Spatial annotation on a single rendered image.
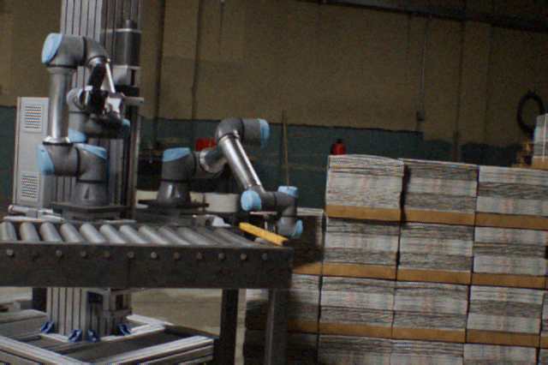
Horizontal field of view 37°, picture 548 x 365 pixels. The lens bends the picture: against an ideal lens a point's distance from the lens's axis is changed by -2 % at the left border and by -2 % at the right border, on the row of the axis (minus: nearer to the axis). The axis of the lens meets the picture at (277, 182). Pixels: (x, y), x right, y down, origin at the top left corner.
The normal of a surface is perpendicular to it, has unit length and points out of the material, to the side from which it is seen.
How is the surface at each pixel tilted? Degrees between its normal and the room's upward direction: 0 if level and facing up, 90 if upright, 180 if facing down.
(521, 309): 90
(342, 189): 90
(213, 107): 90
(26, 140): 90
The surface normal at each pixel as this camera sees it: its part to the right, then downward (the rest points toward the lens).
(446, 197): -0.06, 0.05
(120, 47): -0.57, 0.00
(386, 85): 0.33, 0.07
